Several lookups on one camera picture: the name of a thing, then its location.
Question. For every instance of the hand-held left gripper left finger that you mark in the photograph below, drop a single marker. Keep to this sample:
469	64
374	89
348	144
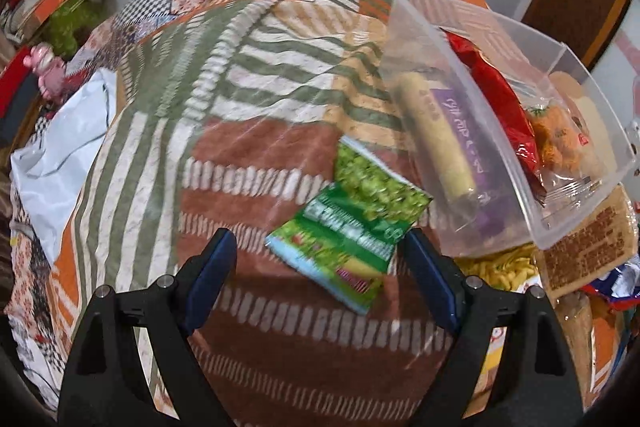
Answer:
212	263

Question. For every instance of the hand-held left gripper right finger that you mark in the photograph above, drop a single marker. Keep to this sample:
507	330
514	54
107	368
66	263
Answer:
434	278

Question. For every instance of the green pea snack packet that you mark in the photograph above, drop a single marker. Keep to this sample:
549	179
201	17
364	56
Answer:
350	227

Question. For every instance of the purple wafer roll packet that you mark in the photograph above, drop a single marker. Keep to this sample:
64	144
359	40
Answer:
445	142

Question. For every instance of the clear plastic storage bin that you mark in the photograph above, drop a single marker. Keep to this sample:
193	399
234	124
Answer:
505	117

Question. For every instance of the clear orange snack bag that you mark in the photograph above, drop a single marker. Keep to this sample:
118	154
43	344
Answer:
562	142

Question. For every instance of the yellow chips snack bag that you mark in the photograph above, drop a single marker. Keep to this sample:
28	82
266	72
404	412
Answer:
495	272

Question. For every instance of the patchwork striped blanket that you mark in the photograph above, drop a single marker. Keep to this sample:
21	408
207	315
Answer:
240	117

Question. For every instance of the brown biscuit packet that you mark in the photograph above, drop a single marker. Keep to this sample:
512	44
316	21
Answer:
585	242

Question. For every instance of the blue and red snack bag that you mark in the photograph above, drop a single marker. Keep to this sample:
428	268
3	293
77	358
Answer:
617	282

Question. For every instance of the white plastic bag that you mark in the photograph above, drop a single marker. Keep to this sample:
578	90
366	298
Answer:
60	157

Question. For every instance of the pink plush toy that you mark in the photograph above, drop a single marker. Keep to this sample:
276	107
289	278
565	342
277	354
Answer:
47	72

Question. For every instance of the green plush toy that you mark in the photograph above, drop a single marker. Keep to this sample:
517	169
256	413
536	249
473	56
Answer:
75	22

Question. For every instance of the orange cardboard box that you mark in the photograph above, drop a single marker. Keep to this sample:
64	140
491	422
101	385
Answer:
50	4

